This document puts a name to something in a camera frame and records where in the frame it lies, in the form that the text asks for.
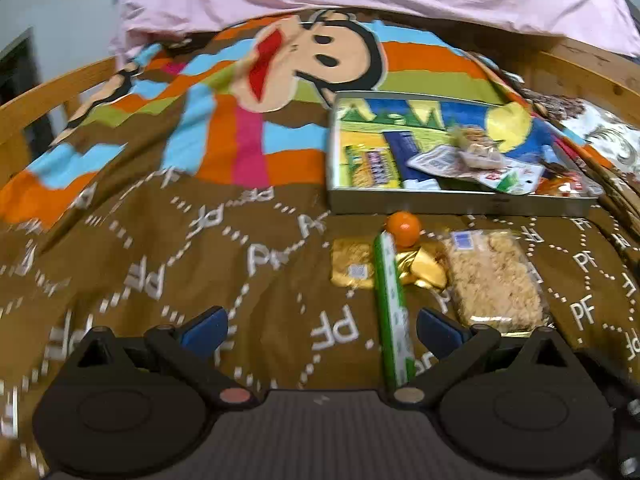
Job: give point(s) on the white snack packet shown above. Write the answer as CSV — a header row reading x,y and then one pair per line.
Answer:
x,y
434,162

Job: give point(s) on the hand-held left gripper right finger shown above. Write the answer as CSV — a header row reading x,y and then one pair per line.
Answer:
x,y
440,327

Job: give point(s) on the long green snack packet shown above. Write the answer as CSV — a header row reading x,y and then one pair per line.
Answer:
x,y
392,310

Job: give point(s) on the yellow and purple snack packet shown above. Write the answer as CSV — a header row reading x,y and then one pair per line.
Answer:
x,y
367,165

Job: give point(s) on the blue snack packet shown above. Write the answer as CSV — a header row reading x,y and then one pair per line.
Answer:
x,y
404,152

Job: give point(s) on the clear packet of brown snacks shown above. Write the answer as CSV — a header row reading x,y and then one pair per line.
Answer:
x,y
477,147

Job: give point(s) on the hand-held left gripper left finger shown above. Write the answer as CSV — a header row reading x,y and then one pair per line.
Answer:
x,y
206,329

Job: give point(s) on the clear packet of rice crisps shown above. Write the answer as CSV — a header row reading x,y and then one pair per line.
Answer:
x,y
495,280

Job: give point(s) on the metal tray with cartoon print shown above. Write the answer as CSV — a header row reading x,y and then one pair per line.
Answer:
x,y
450,205

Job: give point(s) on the printed monkey blanket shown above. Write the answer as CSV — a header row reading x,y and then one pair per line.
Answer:
x,y
200,240

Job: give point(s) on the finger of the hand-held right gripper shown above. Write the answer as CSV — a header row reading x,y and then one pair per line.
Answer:
x,y
617,390

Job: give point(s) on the orange snack packet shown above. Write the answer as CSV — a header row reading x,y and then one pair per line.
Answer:
x,y
560,187

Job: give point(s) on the patterned pillow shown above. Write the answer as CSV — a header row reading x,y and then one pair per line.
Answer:
x,y
605,135

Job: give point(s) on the crumpled gold wrapper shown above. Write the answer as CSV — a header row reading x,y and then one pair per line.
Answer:
x,y
422,267

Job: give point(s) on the small gold snack packet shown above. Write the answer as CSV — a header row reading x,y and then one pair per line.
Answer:
x,y
352,267

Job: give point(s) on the tangerine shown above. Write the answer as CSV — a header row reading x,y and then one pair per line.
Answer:
x,y
402,228

